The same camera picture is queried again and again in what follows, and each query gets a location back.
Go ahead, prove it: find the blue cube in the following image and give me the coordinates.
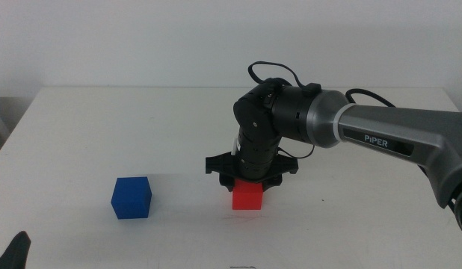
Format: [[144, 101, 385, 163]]
[[110, 176, 153, 220]]

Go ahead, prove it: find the black looped camera cable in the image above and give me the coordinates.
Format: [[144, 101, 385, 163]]
[[247, 61, 322, 95]]

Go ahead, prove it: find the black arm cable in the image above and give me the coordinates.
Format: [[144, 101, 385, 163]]
[[345, 87, 396, 108]]

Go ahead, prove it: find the red cube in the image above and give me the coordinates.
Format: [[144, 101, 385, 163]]
[[232, 178, 264, 211]]

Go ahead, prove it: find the thin black cable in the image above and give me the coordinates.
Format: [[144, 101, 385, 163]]
[[277, 144, 316, 160]]

